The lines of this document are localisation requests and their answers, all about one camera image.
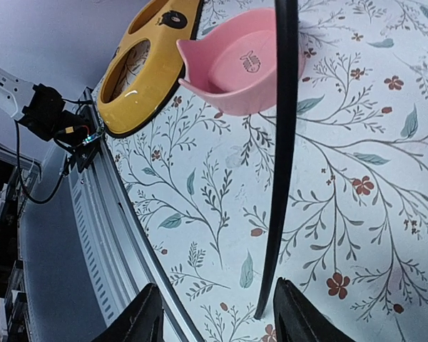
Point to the yellow double bowl holder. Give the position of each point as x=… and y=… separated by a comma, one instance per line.
x=161, y=24

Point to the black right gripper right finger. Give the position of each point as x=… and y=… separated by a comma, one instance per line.
x=297, y=319

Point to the aluminium front rail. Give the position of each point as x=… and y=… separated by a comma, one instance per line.
x=86, y=257

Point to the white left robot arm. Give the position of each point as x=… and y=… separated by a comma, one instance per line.
x=15, y=94

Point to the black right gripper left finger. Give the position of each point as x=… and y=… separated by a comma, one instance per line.
x=142, y=320

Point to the pink pet bowl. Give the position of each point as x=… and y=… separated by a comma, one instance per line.
x=234, y=67

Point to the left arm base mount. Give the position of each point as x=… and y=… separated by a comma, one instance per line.
x=46, y=117

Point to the floral white table mat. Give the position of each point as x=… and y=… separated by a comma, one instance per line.
x=355, y=240

